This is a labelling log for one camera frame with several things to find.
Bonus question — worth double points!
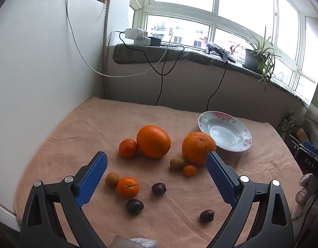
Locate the large smooth orange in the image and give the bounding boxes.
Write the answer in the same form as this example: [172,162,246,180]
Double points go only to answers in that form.
[136,125,172,159]

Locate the tangerine with stem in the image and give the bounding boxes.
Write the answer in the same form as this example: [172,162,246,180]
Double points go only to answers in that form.
[117,177,140,197]

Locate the grey white cloth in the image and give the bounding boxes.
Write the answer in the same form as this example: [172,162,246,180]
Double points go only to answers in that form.
[114,235,159,248]

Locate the cardboard box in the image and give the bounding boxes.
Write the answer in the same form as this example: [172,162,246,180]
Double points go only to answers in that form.
[288,127,311,145]

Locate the large navel orange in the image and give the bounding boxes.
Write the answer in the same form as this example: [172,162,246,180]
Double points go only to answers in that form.
[182,132,217,166]

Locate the white cable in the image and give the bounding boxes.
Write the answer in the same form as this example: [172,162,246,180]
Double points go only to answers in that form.
[67,0,173,78]

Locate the long black looped cable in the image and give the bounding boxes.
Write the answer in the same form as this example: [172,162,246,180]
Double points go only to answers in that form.
[119,31,185,106]

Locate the white power adapters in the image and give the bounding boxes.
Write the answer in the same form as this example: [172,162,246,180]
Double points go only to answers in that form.
[125,28,151,45]

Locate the white floral plate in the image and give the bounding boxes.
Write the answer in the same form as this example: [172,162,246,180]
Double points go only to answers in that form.
[198,111,253,152]

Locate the potted spider plant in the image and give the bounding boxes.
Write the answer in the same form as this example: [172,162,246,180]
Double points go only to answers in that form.
[233,26,283,92]

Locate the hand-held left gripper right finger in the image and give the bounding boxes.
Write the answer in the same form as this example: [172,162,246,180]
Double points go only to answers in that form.
[206,151,295,248]

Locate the black tablet stand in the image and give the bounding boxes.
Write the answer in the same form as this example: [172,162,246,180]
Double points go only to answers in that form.
[206,41,237,64]

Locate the small brown kiwi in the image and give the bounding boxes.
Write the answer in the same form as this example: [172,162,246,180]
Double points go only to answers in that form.
[105,172,120,188]
[170,158,186,171]

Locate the person's right hand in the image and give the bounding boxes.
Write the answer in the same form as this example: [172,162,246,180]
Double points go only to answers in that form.
[291,174,317,220]

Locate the dark purple plum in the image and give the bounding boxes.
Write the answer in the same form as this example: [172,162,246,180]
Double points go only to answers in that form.
[126,199,144,216]
[200,209,215,223]
[151,182,167,196]

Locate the white lace cloth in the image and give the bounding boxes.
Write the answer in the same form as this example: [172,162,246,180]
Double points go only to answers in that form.
[304,103,318,155]

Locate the black adapter cable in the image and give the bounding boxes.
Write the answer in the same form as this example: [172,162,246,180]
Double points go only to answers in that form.
[207,61,227,111]

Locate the medium tangerine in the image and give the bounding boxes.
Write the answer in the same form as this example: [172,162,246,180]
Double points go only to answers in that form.
[119,139,138,159]

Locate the green snack packet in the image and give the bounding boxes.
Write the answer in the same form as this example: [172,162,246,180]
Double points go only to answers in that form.
[278,111,301,135]

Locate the white window frame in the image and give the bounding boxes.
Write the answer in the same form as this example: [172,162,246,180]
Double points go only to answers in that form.
[128,0,318,106]

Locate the peach towel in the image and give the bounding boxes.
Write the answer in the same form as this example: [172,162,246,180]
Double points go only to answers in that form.
[14,97,304,248]

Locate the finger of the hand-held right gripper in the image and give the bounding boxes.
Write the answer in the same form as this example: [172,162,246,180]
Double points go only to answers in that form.
[302,141,318,159]

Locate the white panel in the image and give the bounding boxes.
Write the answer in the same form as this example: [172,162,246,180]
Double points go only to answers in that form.
[0,0,108,224]

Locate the green windowsill cloth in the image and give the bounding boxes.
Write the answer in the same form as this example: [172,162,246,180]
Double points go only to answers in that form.
[113,43,309,106]

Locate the small tangerine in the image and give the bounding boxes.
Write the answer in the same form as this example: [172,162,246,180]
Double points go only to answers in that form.
[182,165,197,177]

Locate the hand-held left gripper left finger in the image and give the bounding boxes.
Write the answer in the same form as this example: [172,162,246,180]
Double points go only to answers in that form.
[19,151,108,248]

